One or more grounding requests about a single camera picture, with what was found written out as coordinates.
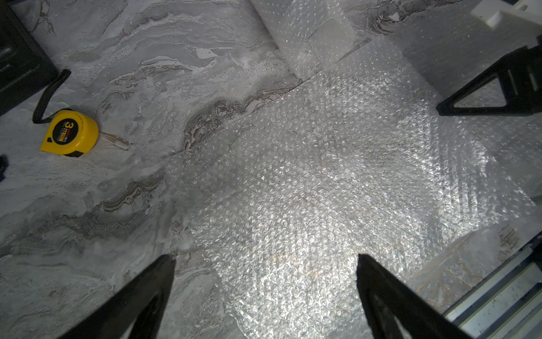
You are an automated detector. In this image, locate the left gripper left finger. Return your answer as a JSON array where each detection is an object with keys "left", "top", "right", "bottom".
[{"left": 61, "top": 254, "right": 176, "bottom": 338}]

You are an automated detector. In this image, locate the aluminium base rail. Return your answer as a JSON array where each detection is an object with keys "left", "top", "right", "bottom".
[{"left": 444, "top": 237, "right": 541, "bottom": 338}]

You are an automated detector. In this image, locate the black plastic tool case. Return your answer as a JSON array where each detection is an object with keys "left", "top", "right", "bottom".
[{"left": 1, "top": 1, "right": 59, "bottom": 115}]

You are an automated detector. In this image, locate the clear bubble wrap sheet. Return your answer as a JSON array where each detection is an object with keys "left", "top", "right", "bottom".
[
  {"left": 326, "top": 38, "right": 534, "bottom": 267},
  {"left": 169, "top": 68, "right": 443, "bottom": 338}
]

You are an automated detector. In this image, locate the yellow tape measure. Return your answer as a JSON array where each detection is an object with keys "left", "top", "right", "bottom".
[{"left": 40, "top": 109, "right": 99, "bottom": 158}]

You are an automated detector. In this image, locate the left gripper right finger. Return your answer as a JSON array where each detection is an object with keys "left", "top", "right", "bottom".
[{"left": 357, "top": 254, "right": 469, "bottom": 338}]

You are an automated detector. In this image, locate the bubble wrap roll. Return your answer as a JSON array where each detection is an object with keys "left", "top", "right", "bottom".
[{"left": 251, "top": 0, "right": 357, "bottom": 81}]

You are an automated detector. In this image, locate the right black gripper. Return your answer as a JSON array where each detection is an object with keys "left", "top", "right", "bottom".
[{"left": 436, "top": 35, "right": 541, "bottom": 117}]

